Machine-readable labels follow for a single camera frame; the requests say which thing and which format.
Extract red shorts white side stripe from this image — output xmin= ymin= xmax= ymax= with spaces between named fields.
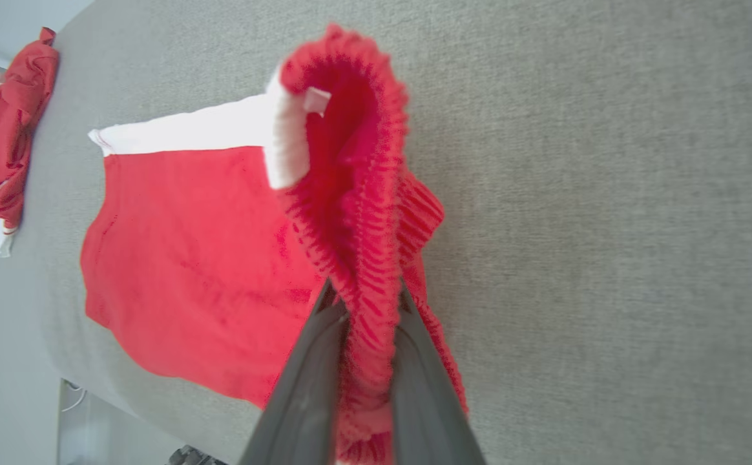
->
xmin=80 ymin=23 xmax=470 ymax=465

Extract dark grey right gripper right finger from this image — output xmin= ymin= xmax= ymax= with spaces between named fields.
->
xmin=392 ymin=284 xmax=486 ymax=465

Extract thin white floor cable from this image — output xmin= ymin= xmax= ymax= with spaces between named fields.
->
xmin=59 ymin=381 xmax=87 ymax=414

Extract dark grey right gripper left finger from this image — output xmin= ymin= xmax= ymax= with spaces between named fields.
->
xmin=239 ymin=279 xmax=351 ymax=465

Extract grey fabric sofa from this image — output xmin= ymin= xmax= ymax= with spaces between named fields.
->
xmin=11 ymin=0 xmax=752 ymax=465

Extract red Bulls 23 jersey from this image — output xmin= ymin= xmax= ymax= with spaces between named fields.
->
xmin=0 ymin=26 xmax=60 ymax=259

